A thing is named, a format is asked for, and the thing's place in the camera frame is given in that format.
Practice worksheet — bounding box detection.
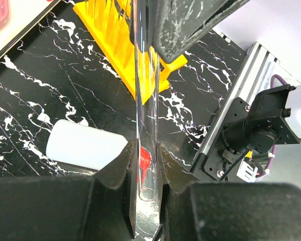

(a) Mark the glass test tube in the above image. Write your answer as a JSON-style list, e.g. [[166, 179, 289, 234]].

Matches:
[[114, 1, 132, 69], [85, 0, 107, 31], [131, 1, 160, 201]]

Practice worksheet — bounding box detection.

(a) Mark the yellow test tube rack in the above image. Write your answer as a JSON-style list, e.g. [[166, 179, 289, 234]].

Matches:
[[73, 1, 188, 105]]

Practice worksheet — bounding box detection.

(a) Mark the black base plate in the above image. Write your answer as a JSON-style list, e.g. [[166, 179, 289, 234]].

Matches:
[[189, 97, 256, 181]]

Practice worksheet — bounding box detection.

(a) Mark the strawberry print tray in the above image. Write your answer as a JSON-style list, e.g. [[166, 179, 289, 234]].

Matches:
[[0, 1, 59, 58]]

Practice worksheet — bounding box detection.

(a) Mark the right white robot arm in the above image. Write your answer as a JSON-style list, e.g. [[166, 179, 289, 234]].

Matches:
[[152, 1, 301, 154]]

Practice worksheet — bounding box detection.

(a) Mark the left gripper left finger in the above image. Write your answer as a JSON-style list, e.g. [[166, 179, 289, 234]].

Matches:
[[0, 140, 137, 240]]

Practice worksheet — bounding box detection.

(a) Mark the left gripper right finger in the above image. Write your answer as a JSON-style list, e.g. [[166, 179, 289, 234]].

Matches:
[[157, 143, 301, 240]]

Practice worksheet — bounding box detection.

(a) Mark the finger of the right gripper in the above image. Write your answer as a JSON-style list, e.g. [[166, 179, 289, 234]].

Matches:
[[153, 0, 249, 63]]

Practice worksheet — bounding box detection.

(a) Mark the white wash bottle red cap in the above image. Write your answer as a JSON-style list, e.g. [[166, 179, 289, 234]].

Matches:
[[45, 119, 154, 184]]

